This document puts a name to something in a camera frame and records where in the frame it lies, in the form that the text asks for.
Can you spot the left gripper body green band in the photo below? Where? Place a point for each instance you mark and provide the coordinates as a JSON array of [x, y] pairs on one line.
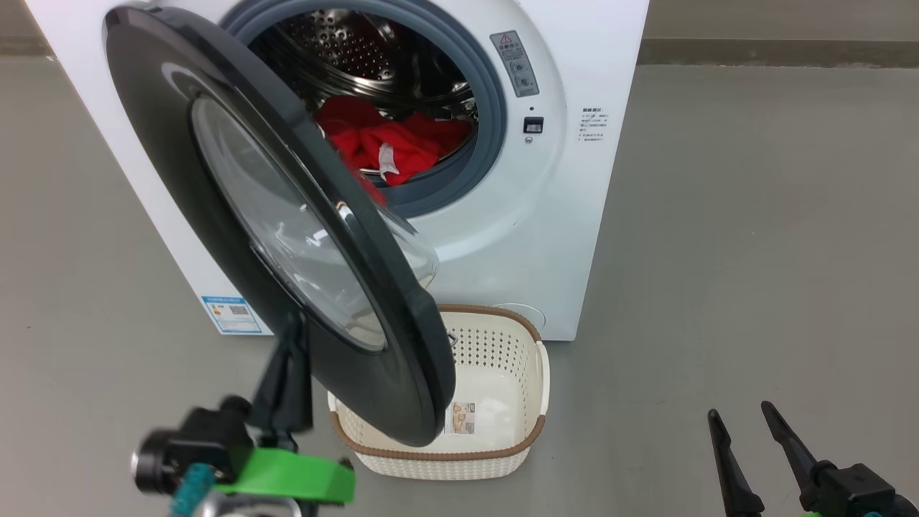
[[287, 477]]

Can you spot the black door latch slot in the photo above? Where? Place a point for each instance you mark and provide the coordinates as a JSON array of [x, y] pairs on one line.
[[533, 125]]

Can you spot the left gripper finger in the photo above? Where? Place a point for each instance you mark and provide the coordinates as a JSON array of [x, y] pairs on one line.
[[287, 388]]

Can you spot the dark round washer door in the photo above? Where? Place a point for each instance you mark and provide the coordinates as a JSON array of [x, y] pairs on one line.
[[179, 194]]

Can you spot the teal left camera connector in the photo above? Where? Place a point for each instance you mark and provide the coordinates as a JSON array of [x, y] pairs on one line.
[[190, 492]]

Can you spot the white front-load washing machine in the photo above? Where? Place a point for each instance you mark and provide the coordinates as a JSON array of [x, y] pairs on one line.
[[546, 215]]

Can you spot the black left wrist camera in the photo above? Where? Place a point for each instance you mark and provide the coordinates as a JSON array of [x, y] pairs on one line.
[[201, 438]]

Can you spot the grey warning label sticker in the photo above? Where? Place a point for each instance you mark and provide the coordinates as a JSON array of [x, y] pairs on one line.
[[515, 63]]

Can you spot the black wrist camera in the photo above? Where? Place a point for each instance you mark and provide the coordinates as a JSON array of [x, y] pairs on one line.
[[854, 492], [201, 438]]

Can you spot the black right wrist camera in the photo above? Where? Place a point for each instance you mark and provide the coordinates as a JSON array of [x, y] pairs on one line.
[[854, 492]]

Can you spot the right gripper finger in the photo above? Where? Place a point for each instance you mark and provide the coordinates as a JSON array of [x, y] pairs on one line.
[[793, 449], [732, 474]]

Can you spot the printed sticker label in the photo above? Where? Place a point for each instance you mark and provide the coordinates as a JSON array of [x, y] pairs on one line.
[[463, 418]]

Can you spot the cream perforated laundry basket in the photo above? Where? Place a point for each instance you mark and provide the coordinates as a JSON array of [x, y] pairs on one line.
[[495, 373]]

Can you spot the blue energy label sticker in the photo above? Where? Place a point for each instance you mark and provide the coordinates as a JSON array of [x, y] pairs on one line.
[[232, 314]]

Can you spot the red cloth garment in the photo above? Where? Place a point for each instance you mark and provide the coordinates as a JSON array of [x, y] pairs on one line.
[[413, 147]]

